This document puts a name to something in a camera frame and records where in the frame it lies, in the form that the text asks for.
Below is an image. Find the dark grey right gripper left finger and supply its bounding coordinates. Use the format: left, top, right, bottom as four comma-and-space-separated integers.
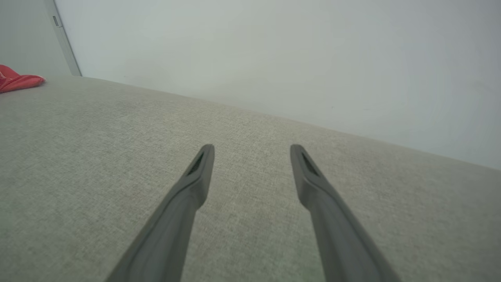
106, 144, 215, 282

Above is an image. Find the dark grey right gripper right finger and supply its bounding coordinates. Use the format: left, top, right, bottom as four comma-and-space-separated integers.
290, 144, 400, 282

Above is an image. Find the red garment with white sleeve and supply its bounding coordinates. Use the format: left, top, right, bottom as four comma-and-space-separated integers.
0, 65, 46, 94

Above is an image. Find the grey metal wall trim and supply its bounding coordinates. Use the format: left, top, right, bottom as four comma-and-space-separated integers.
44, 0, 82, 77

